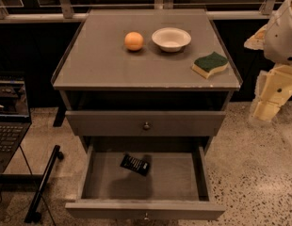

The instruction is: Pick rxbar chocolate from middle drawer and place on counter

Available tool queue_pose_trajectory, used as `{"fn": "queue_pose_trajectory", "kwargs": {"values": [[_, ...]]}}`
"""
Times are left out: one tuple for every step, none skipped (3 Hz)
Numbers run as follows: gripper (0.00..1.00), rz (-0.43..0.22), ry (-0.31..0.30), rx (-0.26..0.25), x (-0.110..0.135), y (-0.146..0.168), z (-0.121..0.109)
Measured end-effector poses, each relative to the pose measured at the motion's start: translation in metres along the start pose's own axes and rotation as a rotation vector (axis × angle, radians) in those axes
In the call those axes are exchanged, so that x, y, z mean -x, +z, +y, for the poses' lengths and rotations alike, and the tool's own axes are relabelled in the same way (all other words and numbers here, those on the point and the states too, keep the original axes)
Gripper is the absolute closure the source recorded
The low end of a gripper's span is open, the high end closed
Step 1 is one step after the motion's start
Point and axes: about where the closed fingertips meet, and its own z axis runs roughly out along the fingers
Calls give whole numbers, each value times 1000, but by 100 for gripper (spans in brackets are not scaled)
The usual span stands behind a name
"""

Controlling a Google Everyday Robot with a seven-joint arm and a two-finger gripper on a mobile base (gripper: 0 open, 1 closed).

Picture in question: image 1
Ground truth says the closed top drawer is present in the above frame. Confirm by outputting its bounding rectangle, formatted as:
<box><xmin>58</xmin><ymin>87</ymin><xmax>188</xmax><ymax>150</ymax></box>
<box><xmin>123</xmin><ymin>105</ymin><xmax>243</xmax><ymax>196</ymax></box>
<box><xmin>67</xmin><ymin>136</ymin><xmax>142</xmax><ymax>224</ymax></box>
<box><xmin>66</xmin><ymin>111</ymin><xmax>225</xmax><ymax>137</ymax></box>

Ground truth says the grey drawer cabinet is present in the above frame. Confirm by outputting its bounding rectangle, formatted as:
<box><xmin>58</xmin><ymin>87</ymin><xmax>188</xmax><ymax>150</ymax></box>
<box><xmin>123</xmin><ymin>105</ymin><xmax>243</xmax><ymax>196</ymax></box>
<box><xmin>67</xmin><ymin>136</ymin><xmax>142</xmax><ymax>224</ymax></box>
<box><xmin>50</xmin><ymin>8</ymin><xmax>244</xmax><ymax>221</ymax></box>

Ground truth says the drawer knob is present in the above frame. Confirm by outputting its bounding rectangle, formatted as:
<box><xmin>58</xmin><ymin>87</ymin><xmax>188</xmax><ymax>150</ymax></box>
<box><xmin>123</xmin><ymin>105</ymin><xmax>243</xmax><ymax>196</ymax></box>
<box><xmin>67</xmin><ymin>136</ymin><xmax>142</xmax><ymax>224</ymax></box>
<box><xmin>143</xmin><ymin>121</ymin><xmax>151</xmax><ymax>131</ymax></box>
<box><xmin>143</xmin><ymin>213</ymin><xmax>150</xmax><ymax>220</ymax></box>

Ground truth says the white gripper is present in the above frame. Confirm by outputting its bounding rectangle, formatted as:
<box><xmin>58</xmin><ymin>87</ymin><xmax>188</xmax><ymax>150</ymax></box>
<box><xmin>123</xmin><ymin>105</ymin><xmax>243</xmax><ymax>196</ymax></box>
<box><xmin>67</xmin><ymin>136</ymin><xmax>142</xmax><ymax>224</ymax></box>
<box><xmin>244</xmin><ymin>25</ymin><xmax>292</xmax><ymax>121</ymax></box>

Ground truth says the black stand leg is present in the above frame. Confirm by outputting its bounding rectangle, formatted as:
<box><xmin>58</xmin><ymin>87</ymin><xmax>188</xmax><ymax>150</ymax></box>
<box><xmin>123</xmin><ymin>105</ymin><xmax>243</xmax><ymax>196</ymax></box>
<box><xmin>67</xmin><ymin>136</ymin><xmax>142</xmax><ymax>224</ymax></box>
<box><xmin>24</xmin><ymin>145</ymin><xmax>64</xmax><ymax>223</ymax></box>

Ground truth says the black laptop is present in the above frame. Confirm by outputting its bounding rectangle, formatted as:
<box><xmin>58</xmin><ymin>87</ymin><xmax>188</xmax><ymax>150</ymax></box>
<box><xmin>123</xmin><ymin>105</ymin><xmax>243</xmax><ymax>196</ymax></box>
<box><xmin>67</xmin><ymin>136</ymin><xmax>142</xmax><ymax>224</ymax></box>
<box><xmin>0</xmin><ymin>72</ymin><xmax>31</xmax><ymax>174</ymax></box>

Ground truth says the metal railing frame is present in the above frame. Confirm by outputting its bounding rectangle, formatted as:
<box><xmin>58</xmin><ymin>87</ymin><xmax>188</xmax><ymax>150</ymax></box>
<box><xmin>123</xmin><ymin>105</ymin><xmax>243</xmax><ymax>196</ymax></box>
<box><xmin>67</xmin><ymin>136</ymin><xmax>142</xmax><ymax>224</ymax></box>
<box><xmin>0</xmin><ymin>0</ymin><xmax>292</xmax><ymax>24</ymax></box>

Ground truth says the black rxbar chocolate bar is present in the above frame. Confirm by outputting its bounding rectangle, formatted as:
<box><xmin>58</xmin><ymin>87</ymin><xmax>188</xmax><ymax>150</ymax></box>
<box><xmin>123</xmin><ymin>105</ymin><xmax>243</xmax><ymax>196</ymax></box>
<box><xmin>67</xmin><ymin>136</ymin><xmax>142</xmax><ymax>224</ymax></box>
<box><xmin>121</xmin><ymin>154</ymin><xmax>150</xmax><ymax>176</ymax></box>

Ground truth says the middle drawer knob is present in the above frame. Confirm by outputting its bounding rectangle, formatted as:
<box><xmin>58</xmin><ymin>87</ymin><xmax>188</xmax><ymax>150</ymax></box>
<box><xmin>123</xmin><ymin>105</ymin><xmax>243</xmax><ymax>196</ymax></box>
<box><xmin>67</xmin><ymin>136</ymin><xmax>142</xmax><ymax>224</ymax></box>
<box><xmin>143</xmin><ymin>213</ymin><xmax>150</xmax><ymax>220</ymax></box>

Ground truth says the green yellow sponge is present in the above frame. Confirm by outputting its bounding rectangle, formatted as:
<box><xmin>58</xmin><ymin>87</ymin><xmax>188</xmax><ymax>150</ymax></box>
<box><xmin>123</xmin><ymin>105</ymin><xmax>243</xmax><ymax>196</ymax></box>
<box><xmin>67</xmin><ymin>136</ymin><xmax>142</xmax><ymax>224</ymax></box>
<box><xmin>191</xmin><ymin>52</ymin><xmax>229</xmax><ymax>79</ymax></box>

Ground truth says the open middle drawer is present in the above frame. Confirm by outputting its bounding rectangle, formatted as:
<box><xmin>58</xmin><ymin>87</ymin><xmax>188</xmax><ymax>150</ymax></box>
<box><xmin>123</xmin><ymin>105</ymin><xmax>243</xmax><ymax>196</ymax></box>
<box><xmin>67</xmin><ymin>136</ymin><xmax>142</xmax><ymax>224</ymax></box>
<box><xmin>65</xmin><ymin>148</ymin><xmax>225</xmax><ymax>220</ymax></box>

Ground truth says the white bowl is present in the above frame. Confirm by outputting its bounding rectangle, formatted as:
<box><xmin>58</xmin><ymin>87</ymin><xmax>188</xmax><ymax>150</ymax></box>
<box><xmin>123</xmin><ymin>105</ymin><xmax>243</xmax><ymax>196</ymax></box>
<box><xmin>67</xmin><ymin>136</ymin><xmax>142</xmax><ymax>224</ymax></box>
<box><xmin>152</xmin><ymin>27</ymin><xmax>191</xmax><ymax>53</ymax></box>

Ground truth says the orange fruit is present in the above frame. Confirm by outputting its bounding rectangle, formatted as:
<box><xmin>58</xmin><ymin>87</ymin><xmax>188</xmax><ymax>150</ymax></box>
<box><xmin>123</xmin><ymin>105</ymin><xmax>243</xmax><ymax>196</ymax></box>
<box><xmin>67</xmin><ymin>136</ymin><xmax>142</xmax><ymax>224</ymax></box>
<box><xmin>124</xmin><ymin>32</ymin><xmax>144</xmax><ymax>51</ymax></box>

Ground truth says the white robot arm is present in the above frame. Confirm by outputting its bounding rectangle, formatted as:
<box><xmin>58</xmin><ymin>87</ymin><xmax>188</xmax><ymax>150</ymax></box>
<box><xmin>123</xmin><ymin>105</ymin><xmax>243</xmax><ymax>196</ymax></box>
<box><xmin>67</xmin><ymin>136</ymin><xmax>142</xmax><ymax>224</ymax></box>
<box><xmin>244</xmin><ymin>0</ymin><xmax>292</xmax><ymax>121</ymax></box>

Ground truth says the top drawer knob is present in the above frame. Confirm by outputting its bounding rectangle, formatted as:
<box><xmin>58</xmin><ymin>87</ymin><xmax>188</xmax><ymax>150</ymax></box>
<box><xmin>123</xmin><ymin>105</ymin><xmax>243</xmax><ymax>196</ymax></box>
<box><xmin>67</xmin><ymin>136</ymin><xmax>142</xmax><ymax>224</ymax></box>
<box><xmin>143</xmin><ymin>121</ymin><xmax>151</xmax><ymax>131</ymax></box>

